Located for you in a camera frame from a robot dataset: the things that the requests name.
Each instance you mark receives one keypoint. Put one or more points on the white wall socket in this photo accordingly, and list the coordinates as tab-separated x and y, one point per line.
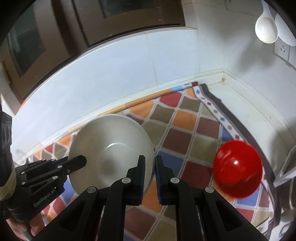
285	52

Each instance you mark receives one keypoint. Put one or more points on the white bowl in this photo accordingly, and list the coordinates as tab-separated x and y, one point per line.
111	145

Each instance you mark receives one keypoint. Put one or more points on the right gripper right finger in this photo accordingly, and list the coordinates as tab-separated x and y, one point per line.
165	188

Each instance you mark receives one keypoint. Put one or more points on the person left hand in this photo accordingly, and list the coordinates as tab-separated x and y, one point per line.
36	225

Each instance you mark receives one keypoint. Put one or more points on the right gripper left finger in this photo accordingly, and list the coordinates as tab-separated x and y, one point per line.
134	190

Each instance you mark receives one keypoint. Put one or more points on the red black bowl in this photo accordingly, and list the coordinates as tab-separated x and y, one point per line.
237	169

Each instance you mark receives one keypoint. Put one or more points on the white spoon right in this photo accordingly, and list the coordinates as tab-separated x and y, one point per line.
284	32

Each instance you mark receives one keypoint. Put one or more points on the colourful diamond pattern mat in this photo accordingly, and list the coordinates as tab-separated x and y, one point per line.
187	135

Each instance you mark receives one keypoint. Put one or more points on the steel pot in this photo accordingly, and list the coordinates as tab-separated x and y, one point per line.
285	186

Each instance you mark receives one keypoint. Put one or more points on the dark brown window frame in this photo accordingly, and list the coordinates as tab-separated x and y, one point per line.
49	34

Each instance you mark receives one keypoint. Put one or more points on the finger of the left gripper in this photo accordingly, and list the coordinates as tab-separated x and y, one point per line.
52	163
66	166

